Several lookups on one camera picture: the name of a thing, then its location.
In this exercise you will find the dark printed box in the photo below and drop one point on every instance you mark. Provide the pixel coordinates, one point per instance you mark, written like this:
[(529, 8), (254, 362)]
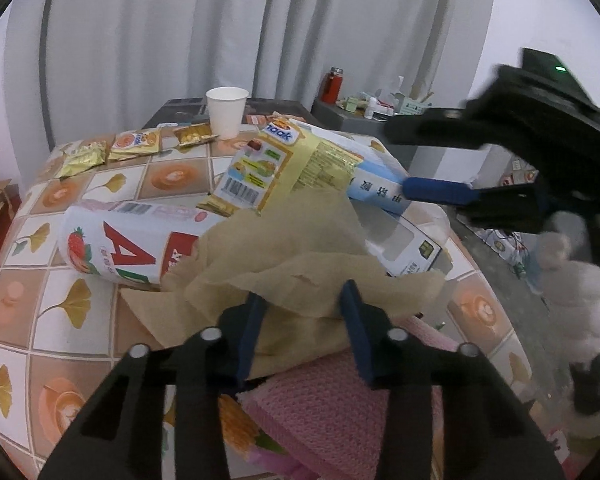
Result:
[(180, 110)]

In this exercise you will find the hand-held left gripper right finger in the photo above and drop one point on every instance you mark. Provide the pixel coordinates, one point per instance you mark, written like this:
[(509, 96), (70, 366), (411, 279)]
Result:
[(355, 332)]

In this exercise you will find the light green box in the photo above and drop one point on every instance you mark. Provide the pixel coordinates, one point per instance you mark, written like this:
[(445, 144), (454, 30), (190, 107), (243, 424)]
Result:
[(411, 106)]

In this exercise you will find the ginkgo print tablecloth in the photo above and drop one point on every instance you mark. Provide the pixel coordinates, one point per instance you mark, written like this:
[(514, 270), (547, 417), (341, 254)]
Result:
[(30, 305)]

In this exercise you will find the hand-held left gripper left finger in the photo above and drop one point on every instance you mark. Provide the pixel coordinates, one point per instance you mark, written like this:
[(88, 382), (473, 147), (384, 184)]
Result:
[(252, 332)]

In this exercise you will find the blue white carton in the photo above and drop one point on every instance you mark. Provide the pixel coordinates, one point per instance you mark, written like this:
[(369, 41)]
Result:
[(375, 180)]

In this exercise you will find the yellow biscuit wrapper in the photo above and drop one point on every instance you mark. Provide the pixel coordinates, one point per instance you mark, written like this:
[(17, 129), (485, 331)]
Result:
[(280, 160)]

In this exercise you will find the white strawberry print package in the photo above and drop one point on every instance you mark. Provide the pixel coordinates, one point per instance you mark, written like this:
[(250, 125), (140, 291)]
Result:
[(110, 240)]

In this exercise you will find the white curtain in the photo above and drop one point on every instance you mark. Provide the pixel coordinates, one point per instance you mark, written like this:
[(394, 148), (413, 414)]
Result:
[(155, 35)]

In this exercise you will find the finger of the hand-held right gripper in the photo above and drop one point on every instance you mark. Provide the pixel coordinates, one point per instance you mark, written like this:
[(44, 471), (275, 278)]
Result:
[(440, 191), (430, 127)]

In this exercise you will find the gold foil snack packet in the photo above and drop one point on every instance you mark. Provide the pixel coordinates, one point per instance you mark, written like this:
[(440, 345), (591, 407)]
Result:
[(80, 160)]

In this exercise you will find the white paper cup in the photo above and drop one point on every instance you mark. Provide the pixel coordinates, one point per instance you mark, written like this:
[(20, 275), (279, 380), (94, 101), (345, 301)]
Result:
[(227, 115)]

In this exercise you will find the small white bottle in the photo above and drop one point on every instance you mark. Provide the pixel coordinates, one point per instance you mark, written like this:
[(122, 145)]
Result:
[(372, 109)]

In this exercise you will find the white windowed cardboard box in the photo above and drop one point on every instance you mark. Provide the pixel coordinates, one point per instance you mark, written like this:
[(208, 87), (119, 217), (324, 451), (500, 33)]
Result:
[(410, 250)]

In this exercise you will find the red bottle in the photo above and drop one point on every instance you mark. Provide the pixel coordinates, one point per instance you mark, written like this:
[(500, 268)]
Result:
[(331, 87)]

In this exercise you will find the beige cloth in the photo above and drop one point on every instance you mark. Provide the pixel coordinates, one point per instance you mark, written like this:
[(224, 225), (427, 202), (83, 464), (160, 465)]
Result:
[(280, 245)]

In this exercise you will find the person's right hand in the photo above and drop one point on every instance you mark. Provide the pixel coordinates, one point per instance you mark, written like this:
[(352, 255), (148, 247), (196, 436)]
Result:
[(575, 290)]

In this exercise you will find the pink knitted cloth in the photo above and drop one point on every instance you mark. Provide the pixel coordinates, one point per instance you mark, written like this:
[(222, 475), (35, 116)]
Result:
[(320, 410)]

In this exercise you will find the gold peanut snack packet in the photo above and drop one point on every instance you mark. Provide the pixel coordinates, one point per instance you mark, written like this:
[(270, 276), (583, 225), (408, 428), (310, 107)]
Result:
[(195, 134)]

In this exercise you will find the yellow cookie packet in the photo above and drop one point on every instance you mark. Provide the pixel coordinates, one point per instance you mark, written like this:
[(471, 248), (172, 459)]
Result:
[(135, 144)]

